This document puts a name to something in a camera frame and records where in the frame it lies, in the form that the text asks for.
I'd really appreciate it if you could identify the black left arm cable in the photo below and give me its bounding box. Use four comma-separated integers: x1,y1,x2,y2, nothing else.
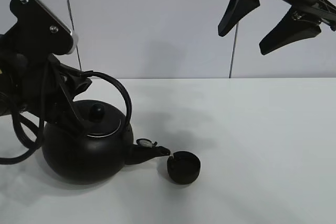
0,103,46,166

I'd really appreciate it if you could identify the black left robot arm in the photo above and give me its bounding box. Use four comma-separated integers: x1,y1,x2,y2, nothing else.
1,29,92,134

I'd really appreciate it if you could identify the black teapot with handle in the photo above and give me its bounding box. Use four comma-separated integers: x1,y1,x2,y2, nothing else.
41,71,171,184

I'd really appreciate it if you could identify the small black teacup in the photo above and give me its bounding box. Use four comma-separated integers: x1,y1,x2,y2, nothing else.
167,151,201,185

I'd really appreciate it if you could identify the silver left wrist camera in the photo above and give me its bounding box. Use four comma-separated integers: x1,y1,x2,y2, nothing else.
9,0,78,56

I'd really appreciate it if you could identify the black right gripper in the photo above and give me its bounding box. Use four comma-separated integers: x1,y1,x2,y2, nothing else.
217,0,335,55

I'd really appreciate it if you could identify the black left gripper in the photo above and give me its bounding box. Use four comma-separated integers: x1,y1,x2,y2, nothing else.
15,53,92,132

